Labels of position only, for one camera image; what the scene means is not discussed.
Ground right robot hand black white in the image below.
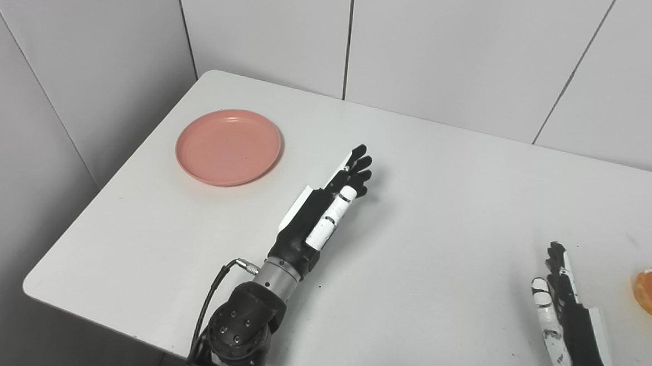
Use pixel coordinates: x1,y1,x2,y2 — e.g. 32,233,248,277
527,240,626,366

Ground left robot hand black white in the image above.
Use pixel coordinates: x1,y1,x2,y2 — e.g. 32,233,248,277
266,140,374,277

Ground pink round plate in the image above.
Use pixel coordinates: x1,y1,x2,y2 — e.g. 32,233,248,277
174,106,285,190

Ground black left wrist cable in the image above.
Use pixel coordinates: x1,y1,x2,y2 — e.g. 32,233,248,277
185,256,261,366

